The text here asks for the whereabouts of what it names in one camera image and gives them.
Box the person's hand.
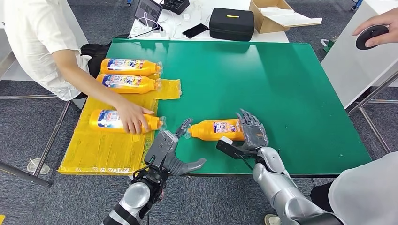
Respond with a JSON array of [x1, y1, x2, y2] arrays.
[[115, 101, 155, 135], [352, 7, 398, 48]]

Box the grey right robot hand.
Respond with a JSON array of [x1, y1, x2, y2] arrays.
[[235, 108, 269, 151]]

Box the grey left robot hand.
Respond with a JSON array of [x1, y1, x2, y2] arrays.
[[163, 118, 207, 177]]

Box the orange detergent bottle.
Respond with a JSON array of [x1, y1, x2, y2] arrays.
[[185, 119, 246, 142], [95, 74, 162, 95], [89, 109, 166, 135], [100, 58, 163, 77]]

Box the handheld teleoperation controller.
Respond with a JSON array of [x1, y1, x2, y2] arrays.
[[355, 24, 390, 51]]

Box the yellow taped cardboard mat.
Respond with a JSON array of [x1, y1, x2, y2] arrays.
[[57, 77, 183, 176]]

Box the green topped table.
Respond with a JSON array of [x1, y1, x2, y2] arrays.
[[105, 37, 372, 179]]

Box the green bag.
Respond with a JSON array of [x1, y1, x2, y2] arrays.
[[320, 36, 338, 53]]

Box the white power strip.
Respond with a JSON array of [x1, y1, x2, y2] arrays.
[[130, 26, 170, 39]]

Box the white sheet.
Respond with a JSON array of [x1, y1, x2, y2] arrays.
[[259, 6, 323, 28]]

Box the white table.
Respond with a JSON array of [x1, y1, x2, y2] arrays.
[[127, 0, 290, 44]]

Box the clear plastic lid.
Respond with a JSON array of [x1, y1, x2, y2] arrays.
[[25, 158, 50, 175]]

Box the black smartphone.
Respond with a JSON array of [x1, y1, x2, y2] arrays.
[[182, 23, 209, 40]]

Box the black zip case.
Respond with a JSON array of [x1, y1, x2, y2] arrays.
[[209, 7, 255, 42]]

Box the tablet with dark screen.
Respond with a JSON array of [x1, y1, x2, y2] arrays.
[[133, 0, 163, 23]]

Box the open cardboard box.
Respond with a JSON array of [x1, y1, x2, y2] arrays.
[[249, 0, 323, 34]]

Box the black charger box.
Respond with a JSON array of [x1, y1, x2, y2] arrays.
[[162, 0, 190, 15]]

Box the person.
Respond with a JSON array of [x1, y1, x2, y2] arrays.
[[3, 0, 110, 102], [264, 152, 398, 225]]

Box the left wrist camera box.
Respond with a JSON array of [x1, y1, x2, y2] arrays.
[[144, 130, 179, 172]]

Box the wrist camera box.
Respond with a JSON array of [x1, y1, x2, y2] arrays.
[[215, 136, 259, 160], [144, 130, 179, 172]]

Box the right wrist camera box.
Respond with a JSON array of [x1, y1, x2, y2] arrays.
[[215, 136, 259, 160]]

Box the metal frame legs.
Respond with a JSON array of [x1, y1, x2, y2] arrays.
[[346, 69, 398, 154], [0, 94, 73, 188]]

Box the black cable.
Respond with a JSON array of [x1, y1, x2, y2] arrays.
[[127, 24, 164, 39]]

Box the white cable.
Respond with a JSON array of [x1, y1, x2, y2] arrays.
[[137, 12, 163, 32]]

